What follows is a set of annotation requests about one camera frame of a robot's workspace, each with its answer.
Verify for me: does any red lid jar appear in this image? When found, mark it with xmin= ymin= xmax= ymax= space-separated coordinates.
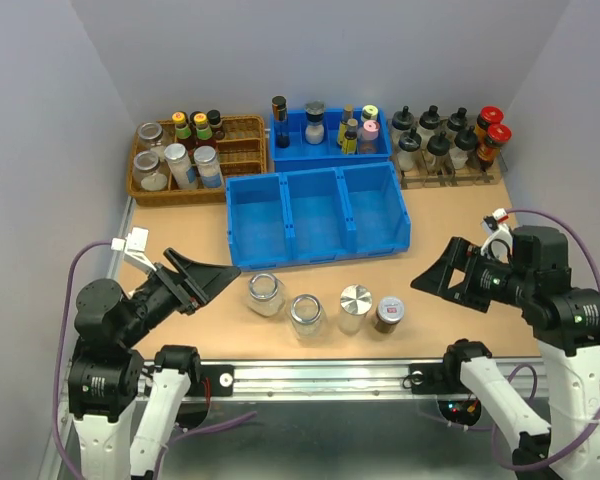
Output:
xmin=474 ymin=105 xmax=504 ymax=143
xmin=476 ymin=123 xmax=512 ymax=170

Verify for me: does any blue rear bin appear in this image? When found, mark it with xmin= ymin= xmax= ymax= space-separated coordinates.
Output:
xmin=269 ymin=107 xmax=392 ymax=173

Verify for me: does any small yellow label bottle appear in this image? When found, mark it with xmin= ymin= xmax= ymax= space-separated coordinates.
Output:
xmin=341 ymin=118 xmax=358 ymax=155

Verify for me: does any aluminium rail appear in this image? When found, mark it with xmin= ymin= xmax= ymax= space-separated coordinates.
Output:
xmin=37 ymin=194 xmax=556 ymax=480

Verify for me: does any red lid jar rear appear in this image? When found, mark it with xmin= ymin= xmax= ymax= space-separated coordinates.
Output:
xmin=474 ymin=105 xmax=504 ymax=143

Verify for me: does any sauce bottle yellow cap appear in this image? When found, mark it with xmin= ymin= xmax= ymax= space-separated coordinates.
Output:
xmin=172 ymin=111 xmax=196 ymax=153

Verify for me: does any blue three-compartment bin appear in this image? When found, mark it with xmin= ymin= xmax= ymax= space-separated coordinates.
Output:
xmin=226 ymin=162 xmax=412 ymax=271

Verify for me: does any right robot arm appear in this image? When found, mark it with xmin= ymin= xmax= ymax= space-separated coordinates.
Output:
xmin=407 ymin=226 xmax=600 ymax=479

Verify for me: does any tall dark glass bottle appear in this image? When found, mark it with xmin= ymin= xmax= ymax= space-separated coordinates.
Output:
xmin=272 ymin=95 xmax=290 ymax=148

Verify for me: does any black top dispenser bottle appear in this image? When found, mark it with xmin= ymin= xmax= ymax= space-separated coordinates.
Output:
xmin=445 ymin=107 xmax=467 ymax=137
xmin=423 ymin=131 xmax=450 ymax=173
xmin=390 ymin=105 xmax=414 ymax=144
xmin=396 ymin=127 xmax=421 ymax=172
xmin=449 ymin=126 xmax=478 ymax=170
xmin=417 ymin=105 xmax=440 ymax=141

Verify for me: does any sauce bottle orange cap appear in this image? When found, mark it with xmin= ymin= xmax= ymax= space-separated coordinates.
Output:
xmin=192 ymin=112 xmax=217 ymax=148

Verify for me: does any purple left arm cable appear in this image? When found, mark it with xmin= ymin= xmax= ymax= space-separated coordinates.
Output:
xmin=51 ymin=239 xmax=259 ymax=480

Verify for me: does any yellow-green lid jar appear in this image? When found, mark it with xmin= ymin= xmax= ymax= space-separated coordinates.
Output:
xmin=361 ymin=104 xmax=379 ymax=124

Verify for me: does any glass jar silver lid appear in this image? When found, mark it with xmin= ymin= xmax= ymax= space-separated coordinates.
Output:
xmin=337 ymin=284 xmax=373 ymax=335

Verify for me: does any salt shaker silver cap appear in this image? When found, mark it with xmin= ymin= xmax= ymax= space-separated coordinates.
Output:
xmin=305 ymin=101 xmax=325 ymax=145

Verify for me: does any clear acrylic bottle rack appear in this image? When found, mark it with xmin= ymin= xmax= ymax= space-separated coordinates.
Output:
xmin=391 ymin=112 xmax=502 ymax=188

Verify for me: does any red lid jar front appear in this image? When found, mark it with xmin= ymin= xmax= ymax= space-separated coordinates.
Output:
xmin=476 ymin=123 xmax=512 ymax=170

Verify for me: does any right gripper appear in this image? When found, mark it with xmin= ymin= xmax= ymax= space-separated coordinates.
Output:
xmin=409 ymin=234 xmax=533 ymax=310

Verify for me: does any glass jar in basket rear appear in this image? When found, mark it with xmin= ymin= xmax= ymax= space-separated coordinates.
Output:
xmin=136 ymin=122 xmax=174 ymax=162

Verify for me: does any small bottle behind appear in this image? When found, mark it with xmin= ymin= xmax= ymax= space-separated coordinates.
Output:
xmin=337 ymin=104 xmax=354 ymax=147

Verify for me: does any round glass jar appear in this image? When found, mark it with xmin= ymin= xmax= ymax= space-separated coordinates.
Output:
xmin=247 ymin=273 xmax=286 ymax=318
xmin=289 ymin=294 xmax=327 ymax=346

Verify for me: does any glass jar in basket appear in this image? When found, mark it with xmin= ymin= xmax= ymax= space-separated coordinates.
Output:
xmin=132 ymin=150 xmax=169 ymax=192
xmin=136 ymin=122 xmax=174 ymax=162

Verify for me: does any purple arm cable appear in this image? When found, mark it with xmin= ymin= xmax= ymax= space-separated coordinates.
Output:
xmin=487 ymin=208 xmax=600 ymax=474
xmin=51 ymin=239 xmax=259 ymax=480

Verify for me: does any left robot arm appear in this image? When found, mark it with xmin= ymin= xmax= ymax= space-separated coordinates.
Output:
xmin=67 ymin=247 xmax=241 ymax=479

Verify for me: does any brown wicker basket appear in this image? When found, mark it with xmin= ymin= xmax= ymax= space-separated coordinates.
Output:
xmin=126 ymin=115 xmax=267 ymax=207

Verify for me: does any dark spice jar red label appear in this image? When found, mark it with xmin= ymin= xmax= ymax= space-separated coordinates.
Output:
xmin=374 ymin=296 xmax=406 ymax=334

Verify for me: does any white powder jar blue label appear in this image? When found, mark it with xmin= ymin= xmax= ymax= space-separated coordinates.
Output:
xmin=164 ymin=143 xmax=198 ymax=190
xmin=194 ymin=146 xmax=224 ymax=189

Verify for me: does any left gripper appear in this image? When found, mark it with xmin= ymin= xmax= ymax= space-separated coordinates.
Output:
xmin=122 ymin=241 xmax=243 ymax=340

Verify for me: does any dark sauce bottle black cap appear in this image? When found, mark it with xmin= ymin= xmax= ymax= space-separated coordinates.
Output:
xmin=207 ymin=109 xmax=225 ymax=140

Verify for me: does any glass jar in basket front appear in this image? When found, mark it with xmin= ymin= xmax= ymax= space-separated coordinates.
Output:
xmin=132 ymin=150 xmax=169 ymax=192

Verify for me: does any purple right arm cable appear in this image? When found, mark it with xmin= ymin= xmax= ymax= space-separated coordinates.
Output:
xmin=487 ymin=208 xmax=600 ymax=474

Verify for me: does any pink lid jar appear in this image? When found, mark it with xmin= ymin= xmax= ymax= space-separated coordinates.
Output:
xmin=357 ymin=120 xmax=379 ymax=155

